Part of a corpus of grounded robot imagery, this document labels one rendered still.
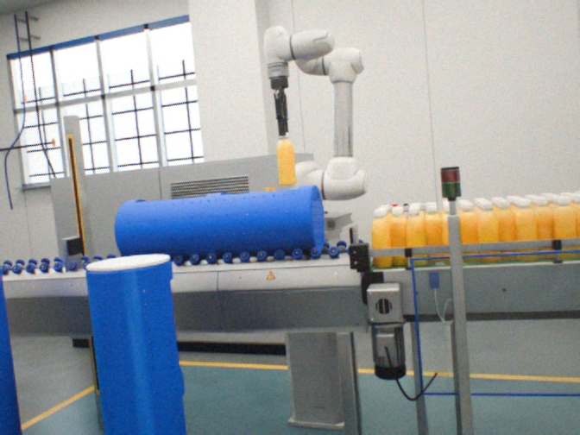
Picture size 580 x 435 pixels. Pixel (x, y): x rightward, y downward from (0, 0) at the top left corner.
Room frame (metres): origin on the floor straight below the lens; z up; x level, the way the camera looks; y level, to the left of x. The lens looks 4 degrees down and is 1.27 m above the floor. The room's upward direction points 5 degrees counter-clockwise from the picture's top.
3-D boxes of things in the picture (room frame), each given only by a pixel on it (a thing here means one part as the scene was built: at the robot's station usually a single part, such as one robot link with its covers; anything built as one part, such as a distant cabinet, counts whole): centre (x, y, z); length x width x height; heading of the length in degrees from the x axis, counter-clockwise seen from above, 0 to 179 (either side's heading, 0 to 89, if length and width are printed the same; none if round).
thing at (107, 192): (4.45, 0.88, 0.72); 2.15 x 0.54 x 1.45; 69
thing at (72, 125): (2.96, 1.11, 0.85); 0.06 x 0.06 x 1.70; 76
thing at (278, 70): (2.34, 0.00, 1.71); 0.09 x 0.09 x 0.06
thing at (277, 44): (2.33, -0.02, 1.82); 0.13 x 0.11 x 0.16; 72
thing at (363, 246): (2.06, -0.25, 0.95); 0.10 x 0.07 x 0.10; 166
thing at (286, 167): (2.34, 0.00, 1.34); 0.07 x 0.07 x 0.20
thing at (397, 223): (2.12, -0.41, 1.00); 0.07 x 0.07 x 0.20
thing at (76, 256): (2.60, 1.03, 1.00); 0.10 x 0.04 x 0.15; 166
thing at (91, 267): (1.88, 0.56, 1.03); 0.28 x 0.28 x 0.01
